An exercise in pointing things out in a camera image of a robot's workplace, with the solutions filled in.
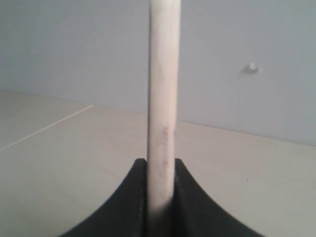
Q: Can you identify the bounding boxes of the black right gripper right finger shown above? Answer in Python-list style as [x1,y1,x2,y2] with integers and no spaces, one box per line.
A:
[173,158,261,237]

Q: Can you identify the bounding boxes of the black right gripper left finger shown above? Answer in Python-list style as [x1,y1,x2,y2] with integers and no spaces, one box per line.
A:
[62,158,147,237]

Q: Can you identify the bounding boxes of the wooden paint brush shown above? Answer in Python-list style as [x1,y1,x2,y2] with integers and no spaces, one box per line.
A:
[147,0,181,237]

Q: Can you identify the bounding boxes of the small white wall hook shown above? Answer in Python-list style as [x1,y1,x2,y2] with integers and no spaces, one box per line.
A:
[242,63,260,74]

